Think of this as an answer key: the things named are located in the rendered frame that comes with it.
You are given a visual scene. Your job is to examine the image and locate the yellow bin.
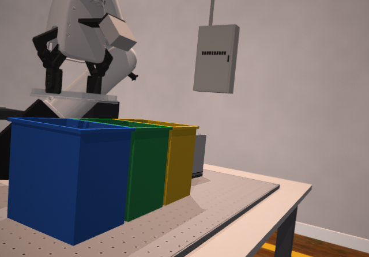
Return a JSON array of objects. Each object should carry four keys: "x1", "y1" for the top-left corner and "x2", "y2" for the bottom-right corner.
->
[{"x1": 116, "y1": 119, "x2": 199, "y2": 206}]

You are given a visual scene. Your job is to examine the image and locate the green bin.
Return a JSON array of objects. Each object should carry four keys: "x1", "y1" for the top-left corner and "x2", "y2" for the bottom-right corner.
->
[{"x1": 68, "y1": 118, "x2": 173, "y2": 222}]

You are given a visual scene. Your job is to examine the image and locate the blue bin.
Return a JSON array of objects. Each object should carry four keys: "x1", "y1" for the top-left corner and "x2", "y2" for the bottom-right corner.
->
[{"x1": 7, "y1": 118, "x2": 135, "y2": 246}]

